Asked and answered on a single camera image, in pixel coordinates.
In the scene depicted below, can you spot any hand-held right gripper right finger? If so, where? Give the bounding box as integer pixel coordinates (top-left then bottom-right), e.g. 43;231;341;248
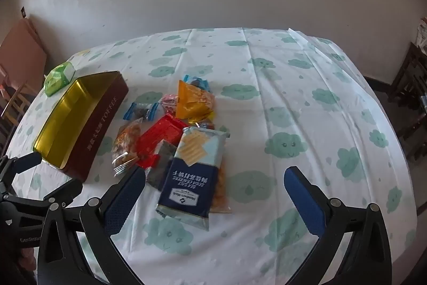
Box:
283;166;392;285

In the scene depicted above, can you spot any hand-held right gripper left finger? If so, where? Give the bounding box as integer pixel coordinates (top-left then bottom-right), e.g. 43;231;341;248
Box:
37;166;147;285

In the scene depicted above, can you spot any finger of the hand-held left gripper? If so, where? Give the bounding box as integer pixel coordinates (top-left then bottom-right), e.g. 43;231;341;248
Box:
43;179;83;209
0;152;43;187

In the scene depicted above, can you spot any brown tin box gold inside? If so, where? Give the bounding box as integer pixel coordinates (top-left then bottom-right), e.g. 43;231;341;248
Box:
33;71;129;184

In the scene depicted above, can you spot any red snack packet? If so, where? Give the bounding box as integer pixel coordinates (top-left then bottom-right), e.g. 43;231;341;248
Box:
135;115;188;169

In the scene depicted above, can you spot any blue dark snack packet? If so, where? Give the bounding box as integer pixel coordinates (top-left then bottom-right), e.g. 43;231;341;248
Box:
184;75;211;92

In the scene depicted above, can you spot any light wooden chair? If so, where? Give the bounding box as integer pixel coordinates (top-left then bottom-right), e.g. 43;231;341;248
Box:
0;81;34;139

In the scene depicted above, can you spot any grey snack packet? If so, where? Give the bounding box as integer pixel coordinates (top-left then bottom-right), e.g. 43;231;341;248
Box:
146;140;177;192

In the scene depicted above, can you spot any clear fried snack packet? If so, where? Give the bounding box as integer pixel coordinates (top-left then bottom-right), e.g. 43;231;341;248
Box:
112;118;145;177

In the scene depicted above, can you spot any blue cracker packet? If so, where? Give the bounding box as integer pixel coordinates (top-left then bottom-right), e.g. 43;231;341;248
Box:
156;126;231;231

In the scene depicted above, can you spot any clear orange chip packet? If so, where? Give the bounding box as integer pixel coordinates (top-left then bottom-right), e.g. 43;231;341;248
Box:
209;158;232;214

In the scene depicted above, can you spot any green tissue pack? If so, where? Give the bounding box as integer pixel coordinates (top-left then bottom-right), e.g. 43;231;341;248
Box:
44;61;76;97

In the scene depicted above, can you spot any small blue-ended candy packet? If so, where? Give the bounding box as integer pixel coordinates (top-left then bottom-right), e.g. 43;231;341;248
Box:
124;102;161;121

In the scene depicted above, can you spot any cloud printed tablecloth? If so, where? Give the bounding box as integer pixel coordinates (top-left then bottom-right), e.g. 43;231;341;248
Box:
7;26;419;285

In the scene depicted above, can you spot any pink silver candy packet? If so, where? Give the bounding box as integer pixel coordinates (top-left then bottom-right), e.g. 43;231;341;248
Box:
159;94;178;115

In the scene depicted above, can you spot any orange triangular snack packet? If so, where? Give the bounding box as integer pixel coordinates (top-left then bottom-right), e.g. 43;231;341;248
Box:
176;80;216;120

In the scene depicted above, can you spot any dark wooden furniture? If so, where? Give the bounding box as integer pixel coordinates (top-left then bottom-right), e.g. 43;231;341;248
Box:
387;41;427;165

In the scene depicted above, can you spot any stack of papers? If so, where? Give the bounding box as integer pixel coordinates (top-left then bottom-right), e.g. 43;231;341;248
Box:
415;16;427;53

